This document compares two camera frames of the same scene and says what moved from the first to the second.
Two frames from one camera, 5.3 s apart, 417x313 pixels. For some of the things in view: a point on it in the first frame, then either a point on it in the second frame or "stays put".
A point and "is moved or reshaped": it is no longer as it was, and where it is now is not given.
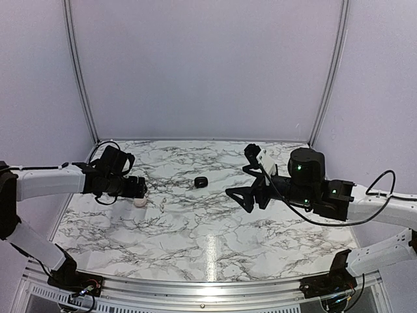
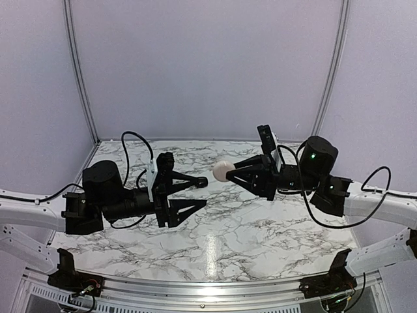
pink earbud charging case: x=140 y=202 is moved or reshaped
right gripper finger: x=247 y=203 → x=247 y=178
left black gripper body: x=129 y=192 → x=162 y=208
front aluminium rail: x=272 y=292 stays put
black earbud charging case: x=201 y=182 stays put
